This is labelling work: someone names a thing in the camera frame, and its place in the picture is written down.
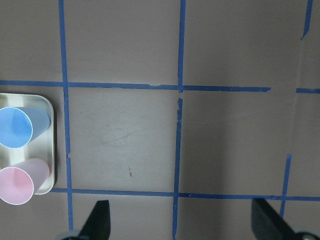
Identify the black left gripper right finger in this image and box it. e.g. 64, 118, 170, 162
251, 198, 300, 240

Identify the cream plastic tray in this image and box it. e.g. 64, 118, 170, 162
0, 93, 56, 195

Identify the pink plastic cup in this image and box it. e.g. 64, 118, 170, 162
0, 158, 50, 206

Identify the blue cup on tray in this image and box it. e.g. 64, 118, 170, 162
0, 106, 51, 149

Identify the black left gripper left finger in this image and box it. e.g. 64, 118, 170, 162
76, 200, 111, 240

